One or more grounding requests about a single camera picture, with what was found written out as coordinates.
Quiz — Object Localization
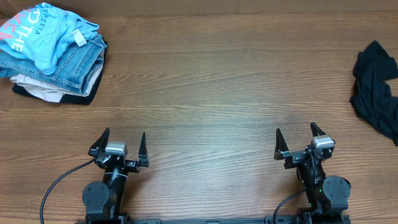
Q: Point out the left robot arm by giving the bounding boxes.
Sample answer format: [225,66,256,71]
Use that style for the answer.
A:
[82,128,149,223]

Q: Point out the folded black garment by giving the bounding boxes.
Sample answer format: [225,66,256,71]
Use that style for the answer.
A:
[10,49,107,105]

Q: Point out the black t-shirt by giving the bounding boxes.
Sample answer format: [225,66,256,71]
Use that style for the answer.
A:
[349,40,397,144]

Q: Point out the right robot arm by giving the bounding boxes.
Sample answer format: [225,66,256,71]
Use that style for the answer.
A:
[268,122,351,224]

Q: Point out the folded blue jeans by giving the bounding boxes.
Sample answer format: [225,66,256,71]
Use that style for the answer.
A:
[1,34,107,93]

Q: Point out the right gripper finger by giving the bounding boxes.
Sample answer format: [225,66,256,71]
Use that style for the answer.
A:
[310,122,326,137]
[274,128,290,161]

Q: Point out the light blue printed t-shirt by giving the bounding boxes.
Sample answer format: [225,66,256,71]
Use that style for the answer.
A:
[1,2,99,75]

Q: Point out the folded beige garment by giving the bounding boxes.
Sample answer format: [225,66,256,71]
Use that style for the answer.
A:
[1,49,106,105]

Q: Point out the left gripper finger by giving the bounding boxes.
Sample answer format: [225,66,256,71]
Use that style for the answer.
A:
[88,128,110,157]
[138,133,149,167]

